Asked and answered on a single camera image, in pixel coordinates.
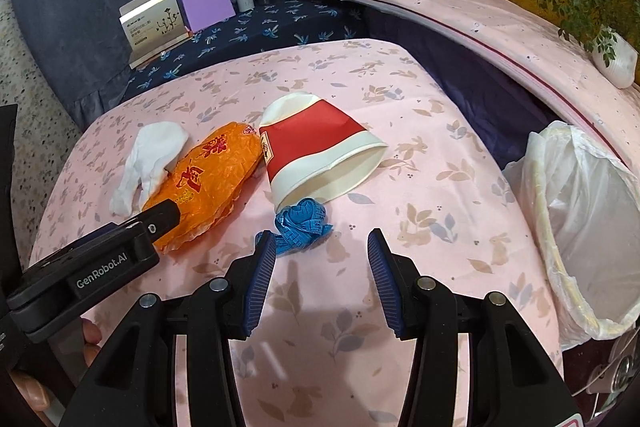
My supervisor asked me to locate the person left hand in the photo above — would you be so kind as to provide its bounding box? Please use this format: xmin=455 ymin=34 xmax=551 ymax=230
xmin=9 ymin=317 xmax=102 ymax=426

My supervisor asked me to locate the orange snack wrapper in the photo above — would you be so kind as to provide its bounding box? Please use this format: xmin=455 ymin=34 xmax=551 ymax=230
xmin=143 ymin=121 xmax=262 ymax=254

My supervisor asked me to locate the crumpled white tissue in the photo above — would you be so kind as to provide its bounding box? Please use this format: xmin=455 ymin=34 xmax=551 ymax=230
xmin=110 ymin=121 xmax=190 ymax=217

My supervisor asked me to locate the speckled floral cloth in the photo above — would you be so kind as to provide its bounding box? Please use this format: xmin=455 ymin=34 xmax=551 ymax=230
xmin=0 ymin=0 xmax=80 ymax=265

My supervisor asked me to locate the red white paper cup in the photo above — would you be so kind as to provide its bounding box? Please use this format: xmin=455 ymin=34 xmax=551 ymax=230
xmin=258 ymin=92 xmax=387 ymax=211

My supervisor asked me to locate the pink rabbit print tablecloth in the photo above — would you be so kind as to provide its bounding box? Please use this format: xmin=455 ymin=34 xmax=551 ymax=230
xmin=32 ymin=39 xmax=562 ymax=426

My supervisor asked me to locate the beige open gift box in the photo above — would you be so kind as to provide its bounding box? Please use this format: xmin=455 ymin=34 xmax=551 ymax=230
xmin=119 ymin=0 xmax=190 ymax=69

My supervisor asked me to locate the purple box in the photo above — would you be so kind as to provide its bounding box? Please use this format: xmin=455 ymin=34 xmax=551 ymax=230
xmin=181 ymin=0 xmax=235 ymax=32

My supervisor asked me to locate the navy dragonfly print cloth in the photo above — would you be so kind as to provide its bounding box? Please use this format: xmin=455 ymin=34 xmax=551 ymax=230
xmin=122 ymin=0 xmax=369 ymax=102

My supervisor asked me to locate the pale pink dotted cloth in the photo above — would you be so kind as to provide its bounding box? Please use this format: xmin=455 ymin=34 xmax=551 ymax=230
xmin=288 ymin=0 xmax=640 ymax=168

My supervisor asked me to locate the white pot green plant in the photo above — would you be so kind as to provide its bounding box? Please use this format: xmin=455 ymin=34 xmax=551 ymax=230
xmin=501 ymin=0 xmax=640 ymax=90

